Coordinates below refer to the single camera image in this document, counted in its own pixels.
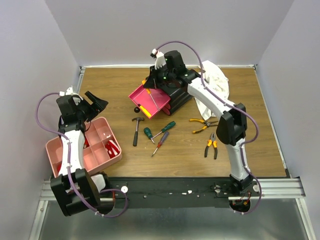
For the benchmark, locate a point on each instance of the black drawer cabinet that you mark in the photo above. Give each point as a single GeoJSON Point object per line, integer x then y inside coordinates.
{"type": "Point", "coordinates": [176, 89]}

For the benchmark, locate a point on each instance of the pink top drawer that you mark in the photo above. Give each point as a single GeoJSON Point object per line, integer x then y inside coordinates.
{"type": "Point", "coordinates": [143, 98]}

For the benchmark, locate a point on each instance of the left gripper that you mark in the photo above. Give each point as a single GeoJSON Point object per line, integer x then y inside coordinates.
{"type": "Point", "coordinates": [98, 105]}

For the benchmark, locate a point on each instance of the purple red screwdriver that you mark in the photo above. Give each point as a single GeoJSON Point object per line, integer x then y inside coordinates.
{"type": "Point", "coordinates": [160, 143]}

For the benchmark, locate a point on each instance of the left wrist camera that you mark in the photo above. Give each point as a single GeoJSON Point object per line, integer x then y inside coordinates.
{"type": "Point", "coordinates": [70, 92]}

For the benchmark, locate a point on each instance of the short green screwdriver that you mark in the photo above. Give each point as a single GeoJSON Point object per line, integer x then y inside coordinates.
{"type": "Point", "coordinates": [148, 133]}

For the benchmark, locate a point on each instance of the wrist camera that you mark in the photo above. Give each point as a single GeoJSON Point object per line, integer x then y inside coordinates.
{"type": "Point", "coordinates": [159, 57]}
{"type": "Point", "coordinates": [70, 92]}

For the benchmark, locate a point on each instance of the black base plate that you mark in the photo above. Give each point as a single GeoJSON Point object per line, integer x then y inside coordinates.
{"type": "Point", "coordinates": [176, 192]}

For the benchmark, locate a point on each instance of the red block in tray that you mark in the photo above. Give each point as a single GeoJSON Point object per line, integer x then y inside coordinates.
{"type": "Point", "coordinates": [58, 168]}

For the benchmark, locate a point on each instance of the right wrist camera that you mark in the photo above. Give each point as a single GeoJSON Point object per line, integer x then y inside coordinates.
{"type": "Point", "coordinates": [159, 57]}

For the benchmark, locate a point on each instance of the pink compartment tray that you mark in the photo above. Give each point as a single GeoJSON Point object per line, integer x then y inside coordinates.
{"type": "Point", "coordinates": [95, 155]}

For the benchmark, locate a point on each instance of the red white item in tray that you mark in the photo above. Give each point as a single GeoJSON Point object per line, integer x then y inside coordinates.
{"type": "Point", "coordinates": [112, 148]}

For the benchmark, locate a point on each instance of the aluminium rail frame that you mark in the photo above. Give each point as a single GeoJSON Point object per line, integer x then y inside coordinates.
{"type": "Point", "coordinates": [277, 214]}

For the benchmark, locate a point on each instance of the long green screwdriver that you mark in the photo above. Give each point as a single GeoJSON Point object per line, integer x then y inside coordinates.
{"type": "Point", "coordinates": [166, 128]}

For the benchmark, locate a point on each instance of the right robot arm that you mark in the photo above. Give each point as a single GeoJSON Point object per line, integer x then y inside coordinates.
{"type": "Point", "coordinates": [169, 68]}

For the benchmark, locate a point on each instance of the black handled hammer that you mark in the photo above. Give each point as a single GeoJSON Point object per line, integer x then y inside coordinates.
{"type": "Point", "coordinates": [135, 138]}

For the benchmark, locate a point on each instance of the white cloth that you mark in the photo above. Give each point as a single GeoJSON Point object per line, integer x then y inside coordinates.
{"type": "Point", "coordinates": [216, 79]}

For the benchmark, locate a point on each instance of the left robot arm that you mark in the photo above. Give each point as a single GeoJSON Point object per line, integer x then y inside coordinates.
{"type": "Point", "coordinates": [74, 189]}

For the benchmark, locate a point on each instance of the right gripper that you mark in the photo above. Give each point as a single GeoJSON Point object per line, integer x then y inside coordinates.
{"type": "Point", "coordinates": [155, 78]}

